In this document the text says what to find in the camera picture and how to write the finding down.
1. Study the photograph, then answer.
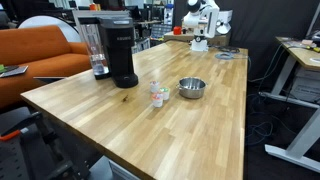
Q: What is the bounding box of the coiled grey cable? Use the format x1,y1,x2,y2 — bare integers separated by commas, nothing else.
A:
209,45,250,61

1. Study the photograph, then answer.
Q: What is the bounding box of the grey computer tower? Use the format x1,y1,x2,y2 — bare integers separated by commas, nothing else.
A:
289,65,320,103

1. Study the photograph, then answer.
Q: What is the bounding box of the black metal cart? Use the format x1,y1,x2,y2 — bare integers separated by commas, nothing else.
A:
0,111,101,180

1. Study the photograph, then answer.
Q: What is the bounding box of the orange handled tool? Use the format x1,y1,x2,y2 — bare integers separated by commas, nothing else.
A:
0,127,30,143

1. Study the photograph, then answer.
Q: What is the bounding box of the black backdrop curtain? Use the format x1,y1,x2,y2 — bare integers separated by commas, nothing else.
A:
173,0,320,83

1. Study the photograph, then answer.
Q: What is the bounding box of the black Keurig coffee machine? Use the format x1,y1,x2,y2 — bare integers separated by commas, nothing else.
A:
77,16,139,89

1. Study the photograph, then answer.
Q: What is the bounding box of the clear water tank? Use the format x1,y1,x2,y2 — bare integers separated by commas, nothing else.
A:
79,23,111,80

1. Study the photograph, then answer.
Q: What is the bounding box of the grey tablet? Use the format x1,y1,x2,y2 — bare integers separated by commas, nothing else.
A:
0,65,29,79

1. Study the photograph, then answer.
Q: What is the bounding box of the coffee pod with green lid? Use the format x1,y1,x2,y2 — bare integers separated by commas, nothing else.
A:
158,86,171,101

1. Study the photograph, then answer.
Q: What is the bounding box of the orange sofa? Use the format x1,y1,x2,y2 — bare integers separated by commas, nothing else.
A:
0,24,93,110

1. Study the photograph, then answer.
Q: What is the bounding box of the wooden desk with white legs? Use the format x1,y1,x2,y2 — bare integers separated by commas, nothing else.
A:
259,36,320,174

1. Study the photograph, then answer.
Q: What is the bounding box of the red container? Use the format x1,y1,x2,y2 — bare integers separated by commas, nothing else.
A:
172,25,183,36

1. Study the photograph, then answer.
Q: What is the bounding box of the coffee pod with dark lid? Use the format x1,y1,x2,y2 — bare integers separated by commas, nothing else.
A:
149,80,161,94

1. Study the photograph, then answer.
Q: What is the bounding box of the bundle of floor cables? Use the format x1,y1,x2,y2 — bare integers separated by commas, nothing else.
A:
245,92,279,147

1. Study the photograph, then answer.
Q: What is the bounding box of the coffee pod with red lid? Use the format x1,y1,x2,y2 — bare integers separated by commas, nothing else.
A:
151,92,165,109

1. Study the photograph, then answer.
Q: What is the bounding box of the white round chair back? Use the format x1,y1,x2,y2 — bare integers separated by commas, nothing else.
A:
18,15,82,43

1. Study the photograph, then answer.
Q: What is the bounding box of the stainless steel pot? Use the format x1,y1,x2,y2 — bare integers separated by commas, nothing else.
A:
175,76,208,100

